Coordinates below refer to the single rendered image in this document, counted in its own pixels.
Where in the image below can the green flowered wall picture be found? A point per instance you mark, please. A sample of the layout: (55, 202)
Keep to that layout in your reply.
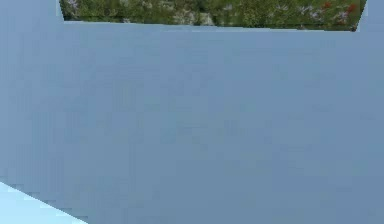
(213, 11)

